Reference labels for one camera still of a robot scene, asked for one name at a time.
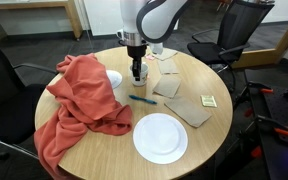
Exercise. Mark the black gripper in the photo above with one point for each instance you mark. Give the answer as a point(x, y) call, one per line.
point(136, 51)

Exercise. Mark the blue marker pen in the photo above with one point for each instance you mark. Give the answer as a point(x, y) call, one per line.
point(140, 98)

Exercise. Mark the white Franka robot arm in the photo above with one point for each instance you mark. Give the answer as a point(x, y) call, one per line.
point(150, 16)

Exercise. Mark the pink sticky note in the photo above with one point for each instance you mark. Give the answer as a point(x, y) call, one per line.
point(150, 57)

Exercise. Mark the small white plate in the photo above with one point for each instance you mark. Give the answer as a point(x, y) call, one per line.
point(115, 79)

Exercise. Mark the orange fleece blanket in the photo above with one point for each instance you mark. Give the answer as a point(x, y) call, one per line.
point(84, 93)

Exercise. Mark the large white plate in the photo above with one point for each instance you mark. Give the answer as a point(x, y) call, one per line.
point(160, 138)

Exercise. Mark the light wooden desk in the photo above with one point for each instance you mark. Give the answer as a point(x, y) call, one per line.
point(72, 20)

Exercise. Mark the red stool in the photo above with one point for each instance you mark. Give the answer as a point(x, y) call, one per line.
point(224, 4)

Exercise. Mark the black mesh office chair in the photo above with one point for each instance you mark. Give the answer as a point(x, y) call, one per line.
point(0, 100)
point(237, 23)

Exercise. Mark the wooden door frame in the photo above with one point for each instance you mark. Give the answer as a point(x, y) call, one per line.
point(270, 55)

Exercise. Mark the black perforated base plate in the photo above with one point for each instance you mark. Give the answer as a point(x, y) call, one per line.
point(280, 110)

